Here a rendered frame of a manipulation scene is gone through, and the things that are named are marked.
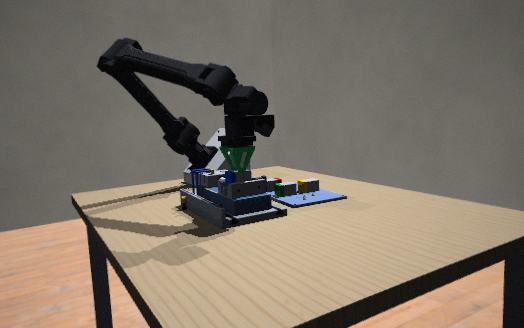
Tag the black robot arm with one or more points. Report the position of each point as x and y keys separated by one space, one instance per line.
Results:
x=239 y=99

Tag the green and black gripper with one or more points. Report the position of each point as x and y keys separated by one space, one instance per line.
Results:
x=236 y=146

